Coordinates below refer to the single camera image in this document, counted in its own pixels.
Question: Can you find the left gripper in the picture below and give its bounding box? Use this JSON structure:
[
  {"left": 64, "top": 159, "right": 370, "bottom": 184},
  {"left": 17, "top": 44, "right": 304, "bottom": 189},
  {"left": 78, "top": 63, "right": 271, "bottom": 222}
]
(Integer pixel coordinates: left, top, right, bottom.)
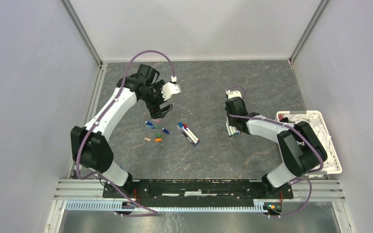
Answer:
[{"left": 140, "top": 80, "right": 173, "bottom": 119}]

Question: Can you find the clear capped blue marker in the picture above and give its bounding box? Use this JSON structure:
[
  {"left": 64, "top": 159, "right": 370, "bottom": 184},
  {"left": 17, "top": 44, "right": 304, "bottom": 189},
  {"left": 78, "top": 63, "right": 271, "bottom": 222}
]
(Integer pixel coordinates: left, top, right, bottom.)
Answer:
[{"left": 225, "top": 118, "right": 232, "bottom": 137}]

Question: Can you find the red capped marker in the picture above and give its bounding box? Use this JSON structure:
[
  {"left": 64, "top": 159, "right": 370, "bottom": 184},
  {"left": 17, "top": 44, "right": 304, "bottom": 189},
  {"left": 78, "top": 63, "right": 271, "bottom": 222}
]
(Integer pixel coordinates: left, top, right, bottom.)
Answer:
[{"left": 182, "top": 123, "right": 200, "bottom": 142}]

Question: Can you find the dark purple pen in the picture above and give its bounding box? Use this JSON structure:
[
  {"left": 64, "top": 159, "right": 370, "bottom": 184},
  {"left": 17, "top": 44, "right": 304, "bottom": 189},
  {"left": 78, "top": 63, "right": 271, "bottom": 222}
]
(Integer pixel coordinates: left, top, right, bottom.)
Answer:
[{"left": 176, "top": 126, "right": 197, "bottom": 147}]

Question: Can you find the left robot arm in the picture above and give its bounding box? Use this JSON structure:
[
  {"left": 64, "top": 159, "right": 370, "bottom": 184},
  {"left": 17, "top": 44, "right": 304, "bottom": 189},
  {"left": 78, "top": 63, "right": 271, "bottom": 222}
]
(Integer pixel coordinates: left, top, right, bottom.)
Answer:
[{"left": 70, "top": 64, "right": 181, "bottom": 198}]

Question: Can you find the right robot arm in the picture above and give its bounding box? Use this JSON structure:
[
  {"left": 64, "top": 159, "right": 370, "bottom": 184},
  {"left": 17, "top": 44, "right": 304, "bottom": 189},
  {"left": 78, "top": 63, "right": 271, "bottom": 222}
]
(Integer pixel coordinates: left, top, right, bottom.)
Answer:
[{"left": 225, "top": 97, "right": 328, "bottom": 198}]

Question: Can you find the white cloth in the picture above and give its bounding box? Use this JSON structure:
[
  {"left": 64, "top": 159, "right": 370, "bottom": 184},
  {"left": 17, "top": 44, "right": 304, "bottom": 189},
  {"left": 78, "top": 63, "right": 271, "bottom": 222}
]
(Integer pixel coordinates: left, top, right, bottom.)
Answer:
[{"left": 283, "top": 112, "right": 334, "bottom": 170}]

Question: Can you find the white plastic basket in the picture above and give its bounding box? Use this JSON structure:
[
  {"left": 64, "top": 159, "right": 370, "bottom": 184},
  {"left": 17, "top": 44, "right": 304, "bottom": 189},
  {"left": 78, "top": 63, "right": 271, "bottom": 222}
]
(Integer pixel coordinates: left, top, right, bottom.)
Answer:
[{"left": 275, "top": 110, "right": 343, "bottom": 176}]

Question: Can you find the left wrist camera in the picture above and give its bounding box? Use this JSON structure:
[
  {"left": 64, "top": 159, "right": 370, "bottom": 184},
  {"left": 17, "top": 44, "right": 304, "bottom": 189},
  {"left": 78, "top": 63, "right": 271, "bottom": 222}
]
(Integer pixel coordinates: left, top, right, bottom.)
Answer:
[{"left": 161, "top": 76, "right": 182, "bottom": 101}]

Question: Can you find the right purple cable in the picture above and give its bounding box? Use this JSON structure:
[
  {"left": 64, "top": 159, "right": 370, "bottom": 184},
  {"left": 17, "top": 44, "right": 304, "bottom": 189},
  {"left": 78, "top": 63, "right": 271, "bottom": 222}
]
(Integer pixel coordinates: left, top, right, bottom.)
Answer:
[{"left": 226, "top": 84, "right": 325, "bottom": 219}]

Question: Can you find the purple cable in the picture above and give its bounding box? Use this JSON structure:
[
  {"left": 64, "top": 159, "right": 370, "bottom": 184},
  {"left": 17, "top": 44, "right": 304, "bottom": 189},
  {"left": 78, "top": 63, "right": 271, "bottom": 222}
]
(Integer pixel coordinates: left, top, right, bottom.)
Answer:
[
  {"left": 75, "top": 50, "right": 178, "bottom": 218},
  {"left": 226, "top": 84, "right": 325, "bottom": 219}
]

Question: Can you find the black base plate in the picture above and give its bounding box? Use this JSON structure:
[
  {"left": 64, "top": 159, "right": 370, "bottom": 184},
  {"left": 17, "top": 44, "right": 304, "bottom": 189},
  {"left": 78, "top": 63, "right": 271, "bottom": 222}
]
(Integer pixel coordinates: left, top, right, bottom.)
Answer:
[{"left": 102, "top": 179, "right": 294, "bottom": 208}]

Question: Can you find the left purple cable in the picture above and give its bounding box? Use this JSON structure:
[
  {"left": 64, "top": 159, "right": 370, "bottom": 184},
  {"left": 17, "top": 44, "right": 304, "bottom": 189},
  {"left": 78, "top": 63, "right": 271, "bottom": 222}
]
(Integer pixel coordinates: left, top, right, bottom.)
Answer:
[{"left": 75, "top": 50, "right": 178, "bottom": 218}]

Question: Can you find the slotted cable duct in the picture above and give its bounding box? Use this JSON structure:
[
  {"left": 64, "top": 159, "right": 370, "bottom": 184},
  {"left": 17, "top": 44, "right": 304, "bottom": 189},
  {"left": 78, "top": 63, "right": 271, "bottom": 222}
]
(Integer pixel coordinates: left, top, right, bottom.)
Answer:
[{"left": 65, "top": 200, "right": 267, "bottom": 213}]

